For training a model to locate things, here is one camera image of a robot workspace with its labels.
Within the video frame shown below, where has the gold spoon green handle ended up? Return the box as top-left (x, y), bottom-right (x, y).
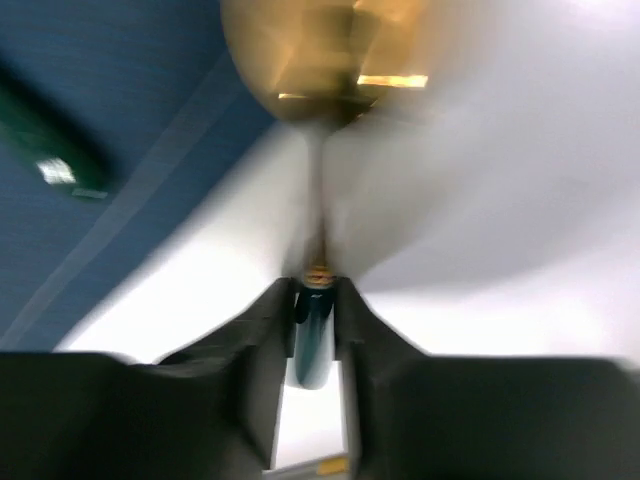
top-left (221, 1), bottom-right (428, 390)

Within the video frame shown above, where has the gold knife green handle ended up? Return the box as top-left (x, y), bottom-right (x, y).
top-left (1, 64), bottom-right (115, 202)

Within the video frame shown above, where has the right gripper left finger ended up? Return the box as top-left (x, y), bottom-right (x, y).
top-left (1, 278), bottom-right (295, 479)

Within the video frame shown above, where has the blue fish placemat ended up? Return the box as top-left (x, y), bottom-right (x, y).
top-left (1, 1), bottom-right (273, 351)

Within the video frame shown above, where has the aluminium front rail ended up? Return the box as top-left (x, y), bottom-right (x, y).
top-left (262, 454), bottom-right (351, 480)

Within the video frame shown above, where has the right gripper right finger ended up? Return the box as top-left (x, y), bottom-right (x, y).
top-left (335, 278), bottom-right (639, 479)

